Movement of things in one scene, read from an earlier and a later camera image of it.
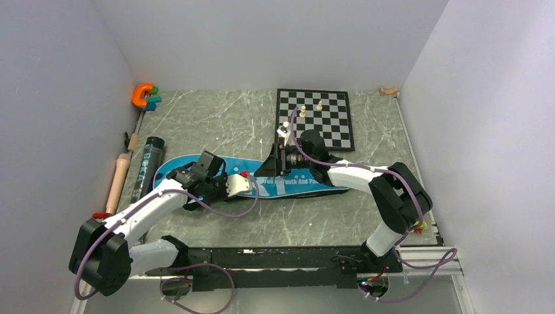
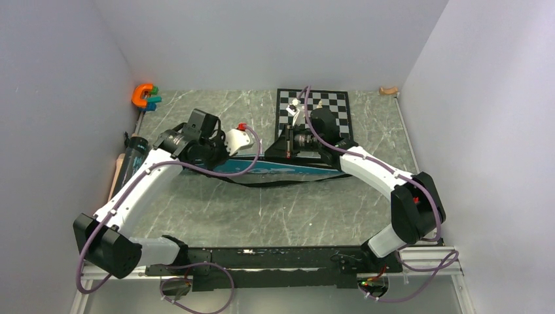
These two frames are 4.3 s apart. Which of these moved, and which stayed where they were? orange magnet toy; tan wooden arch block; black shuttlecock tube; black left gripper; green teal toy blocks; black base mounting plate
Moved: black shuttlecock tube; black left gripper
Stayed: orange magnet toy; tan wooden arch block; black base mounting plate; green teal toy blocks
